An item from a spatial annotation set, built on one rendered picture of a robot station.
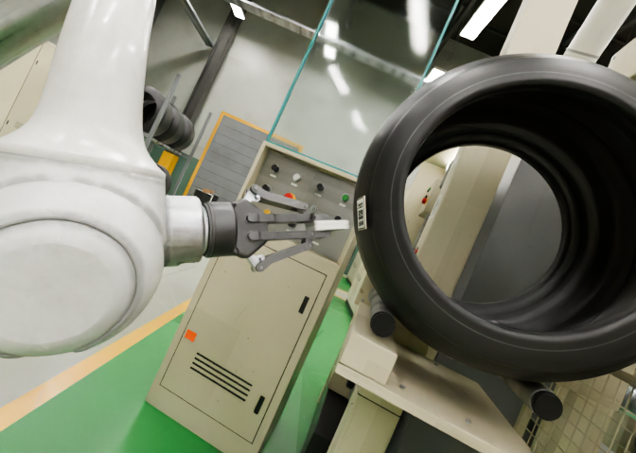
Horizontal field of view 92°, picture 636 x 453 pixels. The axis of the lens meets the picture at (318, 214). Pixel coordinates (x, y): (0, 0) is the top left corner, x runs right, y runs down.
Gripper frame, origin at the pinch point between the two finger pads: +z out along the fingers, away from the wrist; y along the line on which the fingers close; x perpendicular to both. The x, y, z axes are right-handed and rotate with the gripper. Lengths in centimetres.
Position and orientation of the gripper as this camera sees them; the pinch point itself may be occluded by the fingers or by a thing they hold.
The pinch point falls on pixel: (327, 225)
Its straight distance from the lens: 51.9
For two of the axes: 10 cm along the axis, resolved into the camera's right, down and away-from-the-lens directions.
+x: 5.3, -1.7, -8.3
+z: 8.4, -0.1, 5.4
